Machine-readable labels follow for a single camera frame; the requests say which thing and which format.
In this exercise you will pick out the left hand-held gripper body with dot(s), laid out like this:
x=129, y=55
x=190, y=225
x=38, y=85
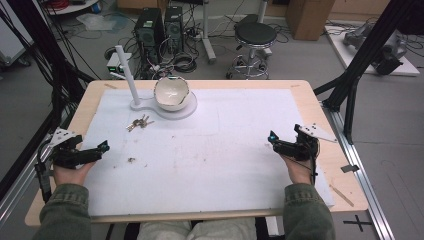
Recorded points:
x=66, y=156

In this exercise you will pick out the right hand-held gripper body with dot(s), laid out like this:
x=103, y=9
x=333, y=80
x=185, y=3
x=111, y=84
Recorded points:
x=301, y=146

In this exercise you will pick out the person's left hand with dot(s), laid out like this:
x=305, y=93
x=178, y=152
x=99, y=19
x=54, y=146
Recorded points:
x=71, y=174

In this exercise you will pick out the person's right hand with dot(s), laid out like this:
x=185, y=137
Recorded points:
x=299, y=171

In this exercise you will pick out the bunch of metal keys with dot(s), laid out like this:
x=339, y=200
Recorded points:
x=140, y=123

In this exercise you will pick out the grey tape piece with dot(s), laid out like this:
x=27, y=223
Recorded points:
x=349, y=168

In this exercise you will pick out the thin wooden stick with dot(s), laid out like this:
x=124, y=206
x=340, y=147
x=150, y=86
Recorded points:
x=341, y=195

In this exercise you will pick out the white table mat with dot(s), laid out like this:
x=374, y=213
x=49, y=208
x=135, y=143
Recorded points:
x=206, y=160

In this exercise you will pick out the white stand with pole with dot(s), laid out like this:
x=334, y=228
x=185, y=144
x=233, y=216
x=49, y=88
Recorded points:
x=128, y=75

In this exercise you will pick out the small white electronic box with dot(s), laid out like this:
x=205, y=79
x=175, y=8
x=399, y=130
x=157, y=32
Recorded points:
x=115, y=65

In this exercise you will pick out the white ceramic bowl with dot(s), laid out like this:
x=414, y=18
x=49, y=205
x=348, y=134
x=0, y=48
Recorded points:
x=171, y=94

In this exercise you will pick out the black round stool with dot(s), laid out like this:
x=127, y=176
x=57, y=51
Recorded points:
x=255, y=35

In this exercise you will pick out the person's legs light trousers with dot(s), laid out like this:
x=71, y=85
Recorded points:
x=196, y=230

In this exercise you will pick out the grey desk leg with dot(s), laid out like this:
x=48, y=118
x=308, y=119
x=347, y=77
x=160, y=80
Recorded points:
x=208, y=36

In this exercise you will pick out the large black computer tower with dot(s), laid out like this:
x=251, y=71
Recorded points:
x=149, y=31

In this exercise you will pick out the clear plastic bag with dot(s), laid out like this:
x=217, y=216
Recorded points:
x=96, y=22

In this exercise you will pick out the brown cardboard box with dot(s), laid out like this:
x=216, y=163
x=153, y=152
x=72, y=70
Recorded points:
x=308, y=18

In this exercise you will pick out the white board with grey device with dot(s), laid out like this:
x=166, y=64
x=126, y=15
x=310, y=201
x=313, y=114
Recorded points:
x=376, y=46

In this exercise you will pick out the slim black computer tower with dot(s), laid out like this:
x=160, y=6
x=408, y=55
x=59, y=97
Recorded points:
x=174, y=28

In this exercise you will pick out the round white table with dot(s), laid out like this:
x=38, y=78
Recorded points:
x=71, y=6

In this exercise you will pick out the aluminium rail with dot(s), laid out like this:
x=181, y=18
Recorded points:
x=363, y=180
x=20, y=196

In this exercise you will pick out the black metal frame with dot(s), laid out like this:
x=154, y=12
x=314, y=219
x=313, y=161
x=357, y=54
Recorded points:
x=363, y=56
x=40, y=56

